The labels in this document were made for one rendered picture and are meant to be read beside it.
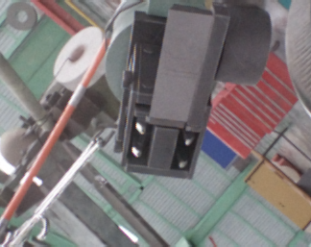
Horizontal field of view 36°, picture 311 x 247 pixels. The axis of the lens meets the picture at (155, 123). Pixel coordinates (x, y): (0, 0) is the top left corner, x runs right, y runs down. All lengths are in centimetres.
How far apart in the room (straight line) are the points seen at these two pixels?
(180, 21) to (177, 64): 4
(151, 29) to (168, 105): 13
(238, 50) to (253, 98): 498
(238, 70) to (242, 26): 4
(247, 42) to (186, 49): 6
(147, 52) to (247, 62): 14
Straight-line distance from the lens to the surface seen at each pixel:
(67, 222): 122
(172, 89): 44
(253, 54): 45
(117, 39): 59
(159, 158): 50
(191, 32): 42
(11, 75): 104
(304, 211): 1090
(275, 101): 549
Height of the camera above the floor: 143
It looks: 2 degrees up
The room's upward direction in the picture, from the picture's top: 140 degrees counter-clockwise
